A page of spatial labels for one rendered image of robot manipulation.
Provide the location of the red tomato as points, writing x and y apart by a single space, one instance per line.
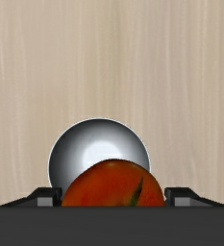
113 185

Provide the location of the silver metal bowl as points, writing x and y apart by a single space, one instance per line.
91 147

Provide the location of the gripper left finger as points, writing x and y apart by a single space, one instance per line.
46 197

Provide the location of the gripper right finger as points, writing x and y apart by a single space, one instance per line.
180 197

